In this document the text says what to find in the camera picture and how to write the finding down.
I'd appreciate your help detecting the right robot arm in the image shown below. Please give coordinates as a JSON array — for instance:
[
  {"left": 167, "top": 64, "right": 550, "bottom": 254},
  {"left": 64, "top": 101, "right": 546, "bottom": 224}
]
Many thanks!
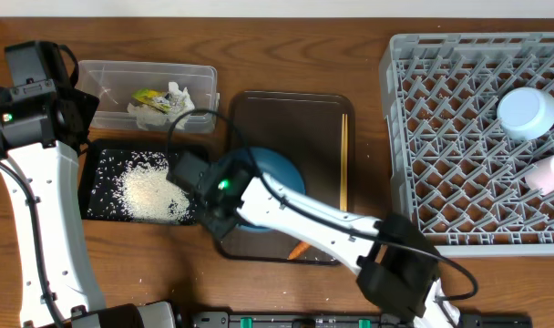
[{"left": 167, "top": 152, "right": 461, "bottom": 327}]

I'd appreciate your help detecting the orange carrot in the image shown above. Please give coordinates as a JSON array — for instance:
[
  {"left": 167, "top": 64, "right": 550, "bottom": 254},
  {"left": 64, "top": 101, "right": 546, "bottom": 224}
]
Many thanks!
[{"left": 288, "top": 241, "right": 311, "bottom": 260}]

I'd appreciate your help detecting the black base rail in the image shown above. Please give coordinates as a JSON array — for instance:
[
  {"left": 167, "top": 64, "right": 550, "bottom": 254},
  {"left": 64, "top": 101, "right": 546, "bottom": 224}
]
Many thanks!
[{"left": 190, "top": 312, "right": 533, "bottom": 328}]

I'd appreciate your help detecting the black plastic tray bin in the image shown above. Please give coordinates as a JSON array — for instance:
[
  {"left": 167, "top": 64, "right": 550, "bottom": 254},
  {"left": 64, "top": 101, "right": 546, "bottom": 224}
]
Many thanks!
[{"left": 77, "top": 138, "right": 210, "bottom": 226}]

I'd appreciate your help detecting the wooden chopstick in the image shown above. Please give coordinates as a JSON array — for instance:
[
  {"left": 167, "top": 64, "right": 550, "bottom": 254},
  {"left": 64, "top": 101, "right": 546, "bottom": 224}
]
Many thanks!
[
  {"left": 343, "top": 113, "right": 349, "bottom": 212},
  {"left": 339, "top": 113, "right": 345, "bottom": 212}
]

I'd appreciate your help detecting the light blue bowl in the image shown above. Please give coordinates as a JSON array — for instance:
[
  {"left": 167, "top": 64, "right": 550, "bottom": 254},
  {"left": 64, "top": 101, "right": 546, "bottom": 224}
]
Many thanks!
[{"left": 497, "top": 87, "right": 554, "bottom": 141}]

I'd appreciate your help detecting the yellow green snack wrapper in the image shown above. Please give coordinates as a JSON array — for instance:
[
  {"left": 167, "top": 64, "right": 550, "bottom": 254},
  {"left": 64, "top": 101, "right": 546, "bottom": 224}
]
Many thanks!
[{"left": 132, "top": 88, "right": 171, "bottom": 113}]

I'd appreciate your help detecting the clear plastic bin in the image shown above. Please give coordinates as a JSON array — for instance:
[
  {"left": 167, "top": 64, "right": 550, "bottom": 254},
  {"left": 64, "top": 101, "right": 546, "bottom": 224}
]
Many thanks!
[{"left": 77, "top": 60, "right": 220, "bottom": 132}]

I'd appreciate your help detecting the pile of white rice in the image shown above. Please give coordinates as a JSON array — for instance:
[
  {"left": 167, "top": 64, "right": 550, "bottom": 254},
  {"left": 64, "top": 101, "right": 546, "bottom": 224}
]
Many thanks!
[{"left": 88, "top": 151, "right": 204, "bottom": 224}]

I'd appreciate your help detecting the white tissue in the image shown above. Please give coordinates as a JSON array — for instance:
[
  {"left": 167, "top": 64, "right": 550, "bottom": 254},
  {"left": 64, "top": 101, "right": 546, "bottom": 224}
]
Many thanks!
[{"left": 127, "top": 81, "right": 195, "bottom": 130}]

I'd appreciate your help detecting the grey dishwasher rack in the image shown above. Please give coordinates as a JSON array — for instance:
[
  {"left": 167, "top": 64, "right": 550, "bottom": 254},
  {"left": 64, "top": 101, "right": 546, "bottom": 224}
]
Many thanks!
[{"left": 379, "top": 32, "right": 554, "bottom": 258}]

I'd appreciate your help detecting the dark blue plate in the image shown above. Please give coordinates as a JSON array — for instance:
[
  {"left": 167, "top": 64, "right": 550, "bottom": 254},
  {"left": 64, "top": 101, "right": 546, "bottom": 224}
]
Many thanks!
[{"left": 218, "top": 147, "right": 306, "bottom": 233}]

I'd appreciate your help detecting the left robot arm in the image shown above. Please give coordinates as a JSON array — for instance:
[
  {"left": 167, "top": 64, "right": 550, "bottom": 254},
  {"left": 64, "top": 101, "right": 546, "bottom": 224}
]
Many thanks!
[{"left": 0, "top": 41, "right": 176, "bottom": 328}]

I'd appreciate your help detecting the white cup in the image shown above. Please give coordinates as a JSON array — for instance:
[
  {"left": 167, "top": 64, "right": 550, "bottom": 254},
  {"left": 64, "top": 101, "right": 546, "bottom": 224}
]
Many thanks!
[{"left": 525, "top": 155, "right": 554, "bottom": 196}]

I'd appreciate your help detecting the brown serving tray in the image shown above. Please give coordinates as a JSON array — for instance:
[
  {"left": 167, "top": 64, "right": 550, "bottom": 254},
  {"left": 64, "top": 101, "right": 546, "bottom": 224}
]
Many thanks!
[{"left": 216, "top": 91, "right": 354, "bottom": 266}]

